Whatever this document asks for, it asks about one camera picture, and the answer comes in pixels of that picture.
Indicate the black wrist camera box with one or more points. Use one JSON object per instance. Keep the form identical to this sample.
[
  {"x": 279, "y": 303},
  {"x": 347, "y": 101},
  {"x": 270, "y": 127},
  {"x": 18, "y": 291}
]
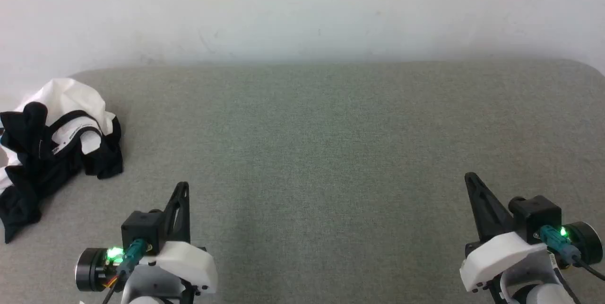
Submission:
[
  {"x": 536, "y": 216},
  {"x": 142, "y": 228}
]

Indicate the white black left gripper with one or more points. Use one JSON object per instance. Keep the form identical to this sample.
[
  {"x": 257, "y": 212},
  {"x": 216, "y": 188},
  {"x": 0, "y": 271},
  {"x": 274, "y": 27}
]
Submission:
[{"x": 189, "y": 261}]

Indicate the white black long-sleeve shirt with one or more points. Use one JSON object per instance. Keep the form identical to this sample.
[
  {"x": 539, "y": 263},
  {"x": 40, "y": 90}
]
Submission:
[{"x": 56, "y": 105}]

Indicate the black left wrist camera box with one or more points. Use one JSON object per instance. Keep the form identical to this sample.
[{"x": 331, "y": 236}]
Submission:
[{"x": 142, "y": 228}]

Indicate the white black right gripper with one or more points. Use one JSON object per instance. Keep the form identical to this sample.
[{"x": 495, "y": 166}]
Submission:
[{"x": 501, "y": 256}]

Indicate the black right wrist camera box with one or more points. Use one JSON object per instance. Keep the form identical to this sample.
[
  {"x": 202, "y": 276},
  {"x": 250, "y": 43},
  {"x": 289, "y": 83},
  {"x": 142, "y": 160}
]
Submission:
[{"x": 536, "y": 216}]

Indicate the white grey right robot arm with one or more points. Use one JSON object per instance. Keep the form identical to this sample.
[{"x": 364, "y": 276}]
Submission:
[{"x": 539, "y": 294}]

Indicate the grey fabric sofa cushion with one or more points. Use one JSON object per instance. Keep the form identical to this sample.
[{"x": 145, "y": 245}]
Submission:
[{"x": 331, "y": 152}]

